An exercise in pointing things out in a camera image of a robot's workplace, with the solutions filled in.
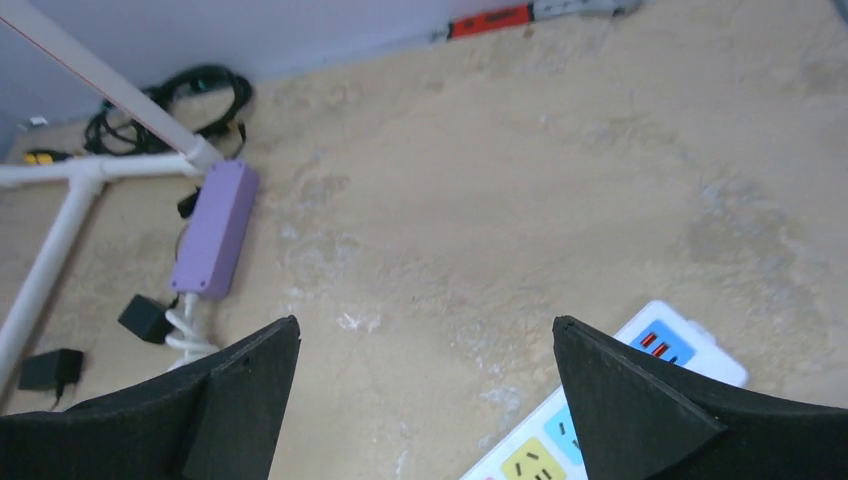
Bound black coiled cable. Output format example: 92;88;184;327
83;63;256;158

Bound white pvc pipe frame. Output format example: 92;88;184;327
1;1;223;391

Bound white plug with cord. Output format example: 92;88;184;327
165;293;220;372

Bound white power strip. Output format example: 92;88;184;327
463;300;748;479

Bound yellow handled screwdriver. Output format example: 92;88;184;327
23;149;74;165

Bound purple rectangular box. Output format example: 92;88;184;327
169;160;259;300

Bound black plug adapter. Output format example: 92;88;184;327
118;186;201;345
17;348;84;405

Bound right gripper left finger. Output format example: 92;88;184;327
1;316;301;479

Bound red adjustable wrench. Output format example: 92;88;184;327
429;0;643;43

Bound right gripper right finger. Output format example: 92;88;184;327
552;316;847;479

